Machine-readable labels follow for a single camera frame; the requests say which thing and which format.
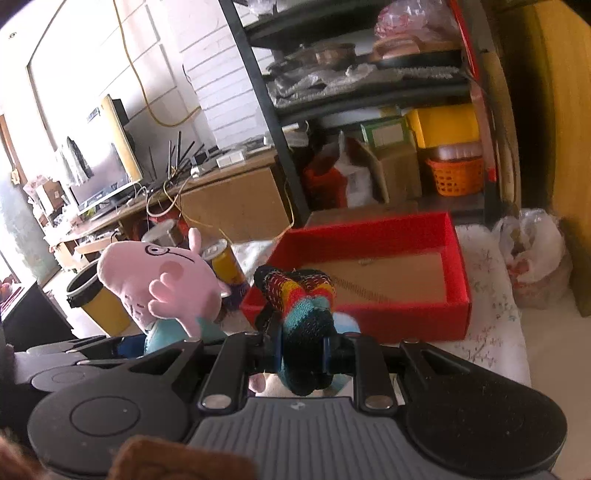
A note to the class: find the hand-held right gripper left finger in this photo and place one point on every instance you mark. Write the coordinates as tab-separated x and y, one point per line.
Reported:
278	353

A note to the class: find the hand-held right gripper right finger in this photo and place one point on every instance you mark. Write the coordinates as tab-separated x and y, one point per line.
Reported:
328	353

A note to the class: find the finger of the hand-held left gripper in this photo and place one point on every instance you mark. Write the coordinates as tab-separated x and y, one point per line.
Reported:
99	344

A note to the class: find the striped multicolour knitted sock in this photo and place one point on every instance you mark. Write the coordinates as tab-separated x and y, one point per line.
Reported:
304	318

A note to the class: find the pink pig plush toy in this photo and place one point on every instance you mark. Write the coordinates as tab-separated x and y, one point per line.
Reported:
138	272

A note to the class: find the red cardboard box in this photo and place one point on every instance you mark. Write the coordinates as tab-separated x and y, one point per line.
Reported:
369	277

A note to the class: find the yellow bin with black liner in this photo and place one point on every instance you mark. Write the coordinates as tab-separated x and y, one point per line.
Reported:
99	300

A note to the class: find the black cabinet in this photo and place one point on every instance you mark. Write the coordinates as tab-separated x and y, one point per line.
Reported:
32	318

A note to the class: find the yellow drink can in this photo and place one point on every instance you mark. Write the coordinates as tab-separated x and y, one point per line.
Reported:
226	267

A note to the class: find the stainless steel thermos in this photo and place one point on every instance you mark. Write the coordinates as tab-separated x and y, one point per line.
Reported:
161	233

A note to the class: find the wooden desk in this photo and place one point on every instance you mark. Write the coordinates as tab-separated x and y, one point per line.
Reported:
138	207

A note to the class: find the brown fuzzy cloth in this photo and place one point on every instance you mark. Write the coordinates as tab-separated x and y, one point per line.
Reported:
180	461

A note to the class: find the large brown cardboard box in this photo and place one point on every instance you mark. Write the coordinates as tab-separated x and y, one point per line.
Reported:
231	203

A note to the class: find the red bag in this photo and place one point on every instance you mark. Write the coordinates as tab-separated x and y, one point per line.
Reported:
321	180

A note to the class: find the flat screen monitor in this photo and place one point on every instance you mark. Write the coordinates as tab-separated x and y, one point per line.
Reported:
104	157

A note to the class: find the small open cardboard box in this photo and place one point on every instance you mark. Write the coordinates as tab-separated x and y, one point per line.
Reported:
397	173

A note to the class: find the white power strip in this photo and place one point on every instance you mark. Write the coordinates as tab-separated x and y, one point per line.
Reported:
230	159

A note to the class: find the black router with antennas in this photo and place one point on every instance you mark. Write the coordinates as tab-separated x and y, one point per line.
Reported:
178	159

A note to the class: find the orange plastic basket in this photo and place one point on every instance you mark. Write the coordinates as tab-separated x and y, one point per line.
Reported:
455	177

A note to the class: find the white plastic bag with groceries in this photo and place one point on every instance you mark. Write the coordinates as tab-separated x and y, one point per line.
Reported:
531	258

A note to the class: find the green box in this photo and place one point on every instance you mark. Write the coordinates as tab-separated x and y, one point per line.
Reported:
385	131

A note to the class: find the black metal shelf rack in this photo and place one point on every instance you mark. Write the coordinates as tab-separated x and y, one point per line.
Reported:
272	115

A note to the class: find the yellow box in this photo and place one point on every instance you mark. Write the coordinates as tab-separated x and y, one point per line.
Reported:
445	124

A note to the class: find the copper pot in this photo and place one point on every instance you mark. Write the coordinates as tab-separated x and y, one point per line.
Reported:
334	53

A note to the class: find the yellow wooden board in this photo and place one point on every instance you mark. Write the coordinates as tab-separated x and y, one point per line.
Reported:
549	115

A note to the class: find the pink plastic bag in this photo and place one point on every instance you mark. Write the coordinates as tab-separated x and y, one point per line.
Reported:
406	18

